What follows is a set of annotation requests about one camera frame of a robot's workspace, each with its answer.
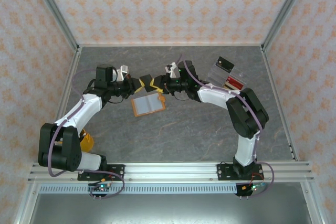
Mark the black credit card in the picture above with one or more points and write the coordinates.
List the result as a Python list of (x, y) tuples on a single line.
[(225, 64), (147, 81)]

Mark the orange leather card holder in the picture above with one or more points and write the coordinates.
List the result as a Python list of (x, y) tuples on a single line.
[(147, 104)]

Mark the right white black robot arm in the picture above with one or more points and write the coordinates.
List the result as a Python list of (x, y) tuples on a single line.
[(218, 94)]

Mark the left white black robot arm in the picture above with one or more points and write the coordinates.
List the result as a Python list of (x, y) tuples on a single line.
[(78, 111)]

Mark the red credit card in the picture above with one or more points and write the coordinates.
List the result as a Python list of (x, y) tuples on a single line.
[(235, 82)]

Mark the clear acrylic card box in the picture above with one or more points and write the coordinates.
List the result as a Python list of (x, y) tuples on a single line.
[(239, 74)]

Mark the orange tape roll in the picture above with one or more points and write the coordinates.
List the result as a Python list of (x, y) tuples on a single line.
[(88, 141)]

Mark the small circuit board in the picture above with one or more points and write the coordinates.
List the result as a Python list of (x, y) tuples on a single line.
[(101, 187), (253, 187)]

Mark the grey metal panel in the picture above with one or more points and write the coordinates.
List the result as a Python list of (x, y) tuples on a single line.
[(168, 208)]

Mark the aluminium frame bar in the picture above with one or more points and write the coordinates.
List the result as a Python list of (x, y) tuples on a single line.
[(170, 44), (267, 64), (74, 64)]

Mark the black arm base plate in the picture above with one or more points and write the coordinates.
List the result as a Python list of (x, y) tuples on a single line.
[(223, 172), (118, 171)]

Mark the aluminium mounting rail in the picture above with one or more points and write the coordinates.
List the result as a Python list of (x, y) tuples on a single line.
[(170, 172)]

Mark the aluminium frame post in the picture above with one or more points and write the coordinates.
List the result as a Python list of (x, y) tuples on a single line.
[(56, 11), (284, 11)]

